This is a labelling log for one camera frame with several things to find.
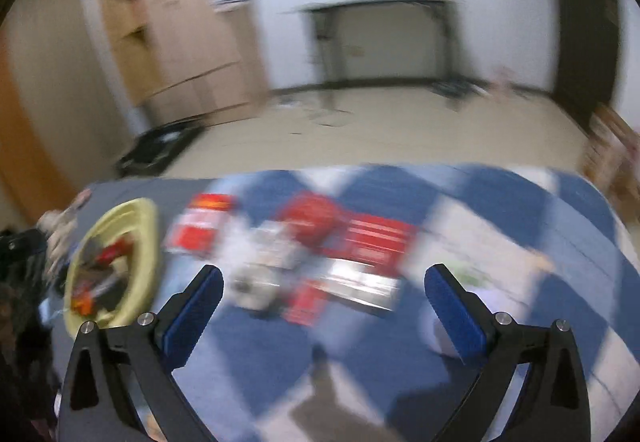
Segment orange wooden door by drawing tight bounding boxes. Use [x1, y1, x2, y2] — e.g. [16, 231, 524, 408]
[0, 32, 56, 223]

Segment orange red box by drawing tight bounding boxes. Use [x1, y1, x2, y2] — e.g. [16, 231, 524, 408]
[70, 289, 101, 315]

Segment red round tin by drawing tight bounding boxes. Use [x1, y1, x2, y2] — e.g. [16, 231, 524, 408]
[277, 192, 346, 247]

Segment dark wooden door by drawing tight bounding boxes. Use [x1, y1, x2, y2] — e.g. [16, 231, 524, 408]
[545, 0, 621, 133]

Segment beige garment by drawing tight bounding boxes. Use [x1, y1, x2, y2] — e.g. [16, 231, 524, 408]
[37, 189, 93, 273]

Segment brown cardboard boxes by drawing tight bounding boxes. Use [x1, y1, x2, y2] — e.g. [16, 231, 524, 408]
[580, 104, 640, 203]

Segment wooden wardrobe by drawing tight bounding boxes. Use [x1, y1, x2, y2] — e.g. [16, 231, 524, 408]
[100, 0, 271, 123]

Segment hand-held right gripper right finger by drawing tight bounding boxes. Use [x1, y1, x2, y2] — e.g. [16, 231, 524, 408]
[424, 264, 593, 442]

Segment yellow plastic basin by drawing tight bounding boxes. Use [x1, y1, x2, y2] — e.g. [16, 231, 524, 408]
[64, 198, 161, 338]

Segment black floor tray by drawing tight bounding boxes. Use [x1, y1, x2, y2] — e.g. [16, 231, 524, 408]
[115, 122, 206, 177]

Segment black folding table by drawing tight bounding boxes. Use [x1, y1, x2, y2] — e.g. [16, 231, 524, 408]
[295, 0, 461, 90]

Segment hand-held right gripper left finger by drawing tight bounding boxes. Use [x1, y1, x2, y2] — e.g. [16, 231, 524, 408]
[57, 264, 224, 442]

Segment checkered blue white blanket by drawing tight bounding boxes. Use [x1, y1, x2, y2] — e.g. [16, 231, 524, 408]
[65, 162, 636, 442]

